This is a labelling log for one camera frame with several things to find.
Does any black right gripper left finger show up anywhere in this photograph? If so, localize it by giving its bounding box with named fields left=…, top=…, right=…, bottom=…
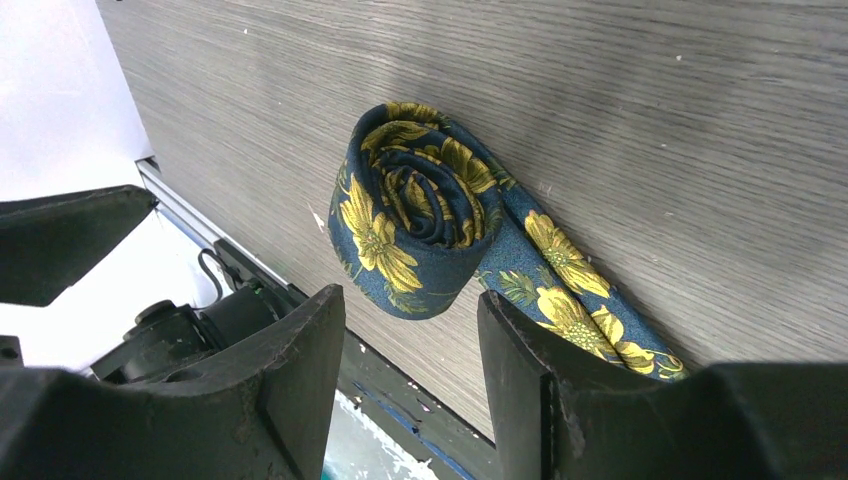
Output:
left=1, top=285, right=345, bottom=479

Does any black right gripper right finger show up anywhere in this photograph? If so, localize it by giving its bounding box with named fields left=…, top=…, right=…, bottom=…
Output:
left=477, top=291, right=847, bottom=479

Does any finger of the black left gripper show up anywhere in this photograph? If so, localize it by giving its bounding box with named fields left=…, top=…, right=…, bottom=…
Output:
left=1, top=185, right=158, bottom=307

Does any blue yellow floral tie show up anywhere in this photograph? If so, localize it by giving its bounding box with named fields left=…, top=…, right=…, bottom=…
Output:
left=327, top=102, right=687, bottom=382

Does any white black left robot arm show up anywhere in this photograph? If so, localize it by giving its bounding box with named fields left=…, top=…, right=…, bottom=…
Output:
left=1, top=185, right=307, bottom=386

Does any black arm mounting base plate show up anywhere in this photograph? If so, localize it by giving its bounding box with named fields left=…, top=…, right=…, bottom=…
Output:
left=338, top=330, right=502, bottom=480

